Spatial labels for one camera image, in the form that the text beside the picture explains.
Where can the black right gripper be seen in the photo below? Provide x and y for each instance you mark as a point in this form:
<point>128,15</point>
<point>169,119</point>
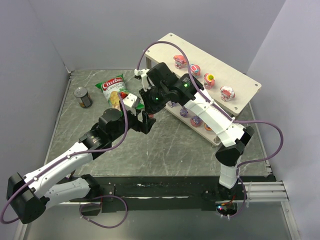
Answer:
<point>150,103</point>

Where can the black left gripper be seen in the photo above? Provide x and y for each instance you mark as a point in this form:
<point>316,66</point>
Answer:
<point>141,120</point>

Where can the pink bunny flower ring toy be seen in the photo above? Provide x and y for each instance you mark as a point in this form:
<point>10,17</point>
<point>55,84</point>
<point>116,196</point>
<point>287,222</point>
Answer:
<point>180,61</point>

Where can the pink striped bunny toy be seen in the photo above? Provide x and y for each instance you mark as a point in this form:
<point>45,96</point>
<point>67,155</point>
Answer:
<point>195,70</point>

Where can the small purple bunny head toy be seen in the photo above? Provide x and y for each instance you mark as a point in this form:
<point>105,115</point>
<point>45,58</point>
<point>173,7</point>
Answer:
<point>183,112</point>

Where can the pink cup toy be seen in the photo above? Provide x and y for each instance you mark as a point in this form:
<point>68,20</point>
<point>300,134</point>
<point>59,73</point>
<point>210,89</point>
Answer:
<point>209,80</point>

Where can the pink white cupcake toy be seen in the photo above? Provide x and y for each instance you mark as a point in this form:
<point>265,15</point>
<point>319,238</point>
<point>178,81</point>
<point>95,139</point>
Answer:
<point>227,93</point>

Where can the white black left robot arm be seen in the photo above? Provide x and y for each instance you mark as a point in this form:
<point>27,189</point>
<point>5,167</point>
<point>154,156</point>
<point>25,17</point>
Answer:
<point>30,195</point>

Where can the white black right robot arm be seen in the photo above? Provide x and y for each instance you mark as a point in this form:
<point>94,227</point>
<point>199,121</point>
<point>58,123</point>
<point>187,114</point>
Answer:
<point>187,91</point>

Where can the white wooden two-tier shelf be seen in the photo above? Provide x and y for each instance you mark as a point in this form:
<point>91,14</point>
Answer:
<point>245,87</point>

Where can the green Chuba chips bag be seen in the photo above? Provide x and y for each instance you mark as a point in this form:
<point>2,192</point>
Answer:
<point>111,88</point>

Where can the dark soda can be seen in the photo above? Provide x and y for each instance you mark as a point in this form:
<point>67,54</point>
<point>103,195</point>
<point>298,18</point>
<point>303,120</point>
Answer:
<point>82,96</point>

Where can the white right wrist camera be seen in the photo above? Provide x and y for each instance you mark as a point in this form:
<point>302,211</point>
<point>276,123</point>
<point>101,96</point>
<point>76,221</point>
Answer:
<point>142,74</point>

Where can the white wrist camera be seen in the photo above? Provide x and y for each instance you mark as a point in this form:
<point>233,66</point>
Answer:
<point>142,74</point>
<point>130,101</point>

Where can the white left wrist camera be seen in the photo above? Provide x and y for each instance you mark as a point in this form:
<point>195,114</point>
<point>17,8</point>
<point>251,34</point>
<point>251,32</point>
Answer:
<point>130,101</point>

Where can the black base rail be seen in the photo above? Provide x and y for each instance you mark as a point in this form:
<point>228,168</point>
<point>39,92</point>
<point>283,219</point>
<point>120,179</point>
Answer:
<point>152,193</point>

